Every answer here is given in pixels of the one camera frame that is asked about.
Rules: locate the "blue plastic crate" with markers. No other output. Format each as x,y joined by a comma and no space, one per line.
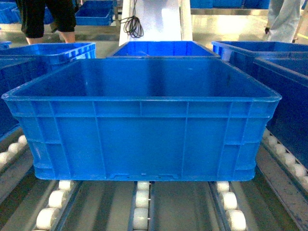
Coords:
151,119

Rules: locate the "blue crate behind centre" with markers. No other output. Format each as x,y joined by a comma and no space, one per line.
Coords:
162,49

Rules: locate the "white pillar panel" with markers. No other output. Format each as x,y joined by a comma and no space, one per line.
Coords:
161,20

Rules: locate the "white roller track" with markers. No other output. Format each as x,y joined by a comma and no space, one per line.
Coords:
229,215
53,215
13,144
141,217
288,178

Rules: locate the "right back blue crate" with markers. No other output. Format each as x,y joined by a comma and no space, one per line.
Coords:
242,53

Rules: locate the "background blue crate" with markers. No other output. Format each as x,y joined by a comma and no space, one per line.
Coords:
95,13

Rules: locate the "blue crate with red bags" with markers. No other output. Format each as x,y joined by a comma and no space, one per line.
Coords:
288,77

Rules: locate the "far left white roller track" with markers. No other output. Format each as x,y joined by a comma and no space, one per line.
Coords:
13,144

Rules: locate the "left near dark blue crate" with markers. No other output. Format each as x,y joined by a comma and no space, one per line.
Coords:
15,73

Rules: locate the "far right white roller track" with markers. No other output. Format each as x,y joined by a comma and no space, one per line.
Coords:
288,178

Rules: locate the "person in white coat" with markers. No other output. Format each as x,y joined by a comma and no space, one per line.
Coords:
283,19

